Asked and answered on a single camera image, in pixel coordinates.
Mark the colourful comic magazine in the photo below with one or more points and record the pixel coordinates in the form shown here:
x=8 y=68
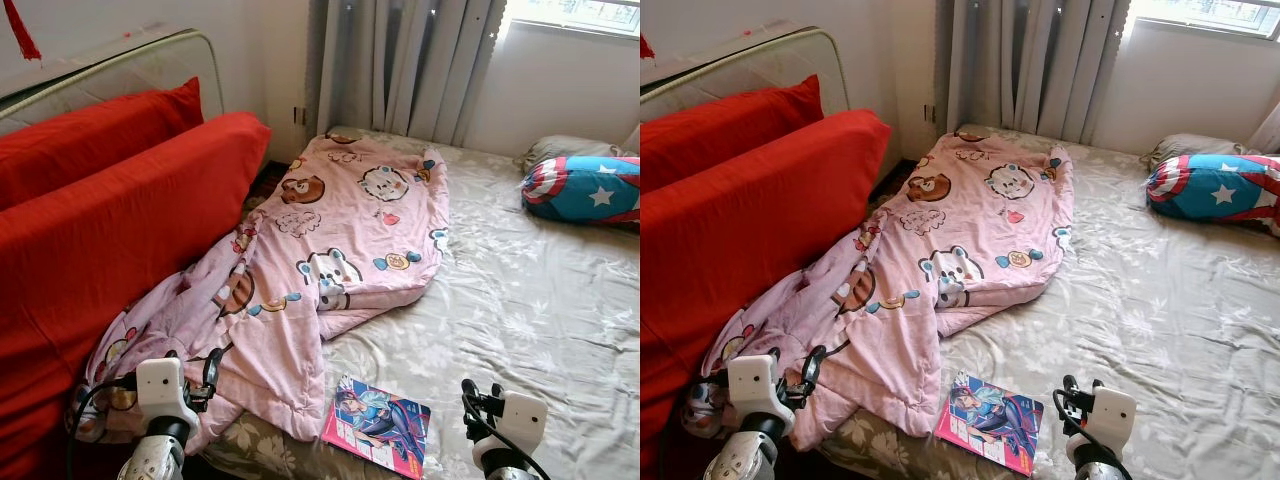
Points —
x=990 y=418
x=380 y=425

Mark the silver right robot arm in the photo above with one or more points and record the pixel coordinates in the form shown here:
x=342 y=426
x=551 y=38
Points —
x=505 y=468
x=1095 y=465

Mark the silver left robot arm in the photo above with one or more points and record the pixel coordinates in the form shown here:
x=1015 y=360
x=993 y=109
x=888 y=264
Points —
x=740 y=460
x=150 y=460

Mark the bed with beige floral sheet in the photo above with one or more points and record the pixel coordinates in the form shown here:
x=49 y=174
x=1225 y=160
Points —
x=1150 y=300
x=520 y=300

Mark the large red cushion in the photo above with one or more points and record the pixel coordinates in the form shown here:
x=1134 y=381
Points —
x=120 y=230
x=740 y=230

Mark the pink cartoon quilt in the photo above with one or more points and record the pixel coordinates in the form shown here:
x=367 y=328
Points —
x=340 y=220
x=970 y=220

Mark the small red cushion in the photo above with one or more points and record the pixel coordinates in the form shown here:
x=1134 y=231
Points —
x=720 y=130
x=90 y=140

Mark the star striped bolster pillow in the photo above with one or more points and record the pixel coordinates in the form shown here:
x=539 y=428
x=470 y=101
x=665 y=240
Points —
x=1210 y=190
x=585 y=190

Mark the beige floral pillow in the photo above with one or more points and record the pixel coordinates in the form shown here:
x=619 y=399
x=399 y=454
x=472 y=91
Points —
x=1195 y=145
x=565 y=147

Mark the white quilted mattress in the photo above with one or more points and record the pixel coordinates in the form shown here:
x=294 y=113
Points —
x=760 y=65
x=130 y=75

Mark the red tassel ornament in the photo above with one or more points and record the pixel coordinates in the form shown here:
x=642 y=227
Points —
x=646 y=47
x=22 y=35

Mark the window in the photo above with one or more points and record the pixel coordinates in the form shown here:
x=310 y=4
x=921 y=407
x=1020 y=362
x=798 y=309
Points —
x=580 y=12
x=1210 y=12

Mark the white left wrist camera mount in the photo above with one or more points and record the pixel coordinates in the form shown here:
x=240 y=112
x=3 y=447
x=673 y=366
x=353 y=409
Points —
x=160 y=385
x=752 y=385

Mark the wall socket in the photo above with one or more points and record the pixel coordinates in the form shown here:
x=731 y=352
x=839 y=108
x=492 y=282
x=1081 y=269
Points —
x=931 y=113
x=300 y=115

